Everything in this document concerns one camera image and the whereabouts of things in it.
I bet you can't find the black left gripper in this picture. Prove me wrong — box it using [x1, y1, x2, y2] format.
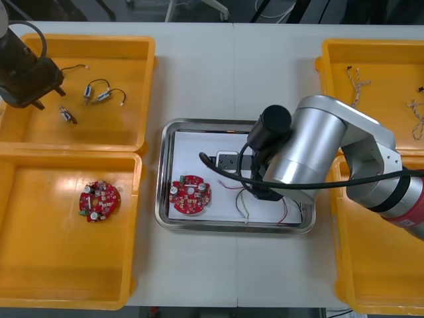
[0, 56, 66, 111]

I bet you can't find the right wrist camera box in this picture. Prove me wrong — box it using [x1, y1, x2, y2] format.
[215, 150, 240, 174]

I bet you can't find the red black green-yellow wire harness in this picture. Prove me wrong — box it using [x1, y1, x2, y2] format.
[217, 180, 305, 227]

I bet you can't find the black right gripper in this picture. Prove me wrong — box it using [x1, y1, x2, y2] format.
[250, 148, 283, 202]

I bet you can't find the blue-white twisted wire harness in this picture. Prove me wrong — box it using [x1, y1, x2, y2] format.
[406, 85, 424, 140]
[346, 66, 372, 107]

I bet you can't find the steel tray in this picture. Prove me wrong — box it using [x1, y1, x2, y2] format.
[154, 118, 316, 235]

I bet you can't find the yellow-orange plastic bin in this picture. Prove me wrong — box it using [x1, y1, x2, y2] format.
[0, 149, 146, 311]
[314, 38, 424, 158]
[323, 154, 424, 315]
[0, 32, 157, 156]

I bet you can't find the white paper sheet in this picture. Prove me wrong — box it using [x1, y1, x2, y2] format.
[167, 131, 303, 228]

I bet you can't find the round red circuit board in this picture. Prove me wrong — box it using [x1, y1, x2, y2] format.
[168, 174, 213, 216]
[78, 180, 122, 223]

